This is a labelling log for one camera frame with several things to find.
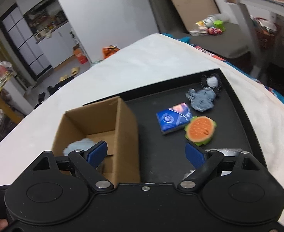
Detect grey fluffy plush toy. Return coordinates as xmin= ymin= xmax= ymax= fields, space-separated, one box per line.
xmin=63 ymin=138 xmax=96 ymax=156

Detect burger plush toy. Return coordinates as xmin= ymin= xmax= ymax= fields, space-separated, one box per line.
xmin=184 ymin=116 xmax=216 ymax=146

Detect white paper ball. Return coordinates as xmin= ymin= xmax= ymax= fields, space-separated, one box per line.
xmin=183 ymin=146 xmax=244 ymax=181

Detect blue tissue pack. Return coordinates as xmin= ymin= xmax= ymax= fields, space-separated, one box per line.
xmin=156 ymin=103 xmax=192 ymax=134

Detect grey crochet coaster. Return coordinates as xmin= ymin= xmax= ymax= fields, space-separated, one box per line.
xmin=185 ymin=87 xmax=216 ymax=112

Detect black lace white pouch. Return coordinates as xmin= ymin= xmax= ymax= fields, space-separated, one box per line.
xmin=201 ymin=73 xmax=222 ymax=95

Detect black shallow tray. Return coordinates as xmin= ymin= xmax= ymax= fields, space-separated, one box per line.
xmin=83 ymin=67 xmax=269 ymax=184

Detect brown cardboard box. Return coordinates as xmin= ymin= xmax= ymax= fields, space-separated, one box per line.
xmin=52 ymin=96 xmax=140 ymax=184

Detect yellow slipper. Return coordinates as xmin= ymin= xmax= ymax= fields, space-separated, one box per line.
xmin=59 ymin=75 xmax=69 ymax=82
xmin=71 ymin=67 xmax=80 ymax=76

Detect orange bag on floor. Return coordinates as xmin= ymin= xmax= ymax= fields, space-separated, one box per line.
xmin=102 ymin=45 xmax=119 ymax=59

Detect orange cardboard box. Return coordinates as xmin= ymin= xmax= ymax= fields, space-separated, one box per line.
xmin=73 ymin=45 xmax=88 ymax=64

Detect yellow side table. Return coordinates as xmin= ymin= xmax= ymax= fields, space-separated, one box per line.
xmin=0 ymin=74 xmax=24 ymax=124

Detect white kitchen cabinet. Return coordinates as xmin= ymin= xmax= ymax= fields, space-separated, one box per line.
xmin=37 ymin=22 xmax=76 ymax=68

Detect grey bench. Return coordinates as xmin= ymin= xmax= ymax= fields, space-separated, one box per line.
xmin=171 ymin=22 xmax=250 ymax=59

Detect green small container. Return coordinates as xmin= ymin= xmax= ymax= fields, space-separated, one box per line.
xmin=213 ymin=20 xmax=225 ymax=32

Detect red basket under desk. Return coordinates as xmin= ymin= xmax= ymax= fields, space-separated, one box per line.
xmin=252 ymin=17 xmax=281 ymax=49

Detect large framed cork board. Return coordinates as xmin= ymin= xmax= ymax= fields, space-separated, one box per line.
xmin=171 ymin=0 xmax=220 ymax=31

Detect white desk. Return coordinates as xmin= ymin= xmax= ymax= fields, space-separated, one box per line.
xmin=224 ymin=0 xmax=284 ymax=78

